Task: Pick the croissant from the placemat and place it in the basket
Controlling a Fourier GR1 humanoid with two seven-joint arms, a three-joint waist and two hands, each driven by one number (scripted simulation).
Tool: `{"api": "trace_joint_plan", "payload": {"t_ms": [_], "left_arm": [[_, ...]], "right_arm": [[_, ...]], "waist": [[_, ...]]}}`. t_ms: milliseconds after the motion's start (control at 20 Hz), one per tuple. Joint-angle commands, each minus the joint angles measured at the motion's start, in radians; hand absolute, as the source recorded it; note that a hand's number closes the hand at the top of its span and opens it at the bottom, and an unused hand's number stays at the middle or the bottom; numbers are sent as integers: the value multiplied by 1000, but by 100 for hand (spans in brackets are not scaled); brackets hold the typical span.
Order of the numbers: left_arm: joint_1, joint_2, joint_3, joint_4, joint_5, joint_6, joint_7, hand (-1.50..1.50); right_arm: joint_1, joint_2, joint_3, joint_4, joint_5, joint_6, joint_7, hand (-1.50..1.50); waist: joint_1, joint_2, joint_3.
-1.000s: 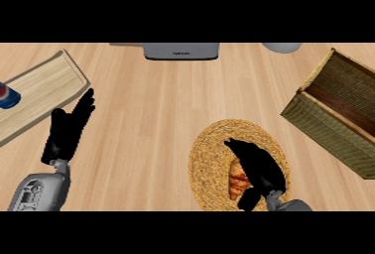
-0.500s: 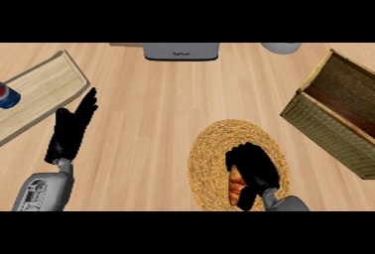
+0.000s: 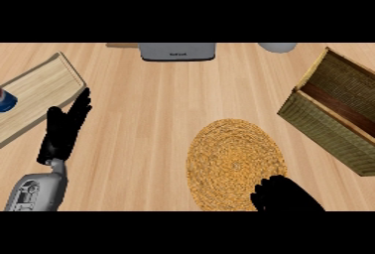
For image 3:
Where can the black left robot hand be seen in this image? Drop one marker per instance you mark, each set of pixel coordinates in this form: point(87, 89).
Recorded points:
point(62, 129)

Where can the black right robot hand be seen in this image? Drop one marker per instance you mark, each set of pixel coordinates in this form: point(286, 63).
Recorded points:
point(285, 196)

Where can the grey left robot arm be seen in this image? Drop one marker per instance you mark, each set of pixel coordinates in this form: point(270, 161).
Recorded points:
point(40, 191)

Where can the round woven yellow placemat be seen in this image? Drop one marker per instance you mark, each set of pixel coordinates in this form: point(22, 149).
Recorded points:
point(235, 164)

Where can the olive wicker basket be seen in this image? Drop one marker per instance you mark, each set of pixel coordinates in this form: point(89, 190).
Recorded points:
point(337, 112)

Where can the pale wooden cutting board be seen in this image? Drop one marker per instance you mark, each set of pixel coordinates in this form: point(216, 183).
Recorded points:
point(37, 92)

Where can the blue can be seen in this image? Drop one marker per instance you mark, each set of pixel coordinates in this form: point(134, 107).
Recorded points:
point(6, 100)

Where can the grey appliance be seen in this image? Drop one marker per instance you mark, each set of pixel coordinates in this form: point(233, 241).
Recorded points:
point(176, 51)

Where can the pale grey round object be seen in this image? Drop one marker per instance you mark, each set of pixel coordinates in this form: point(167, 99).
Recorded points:
point(278, 47)

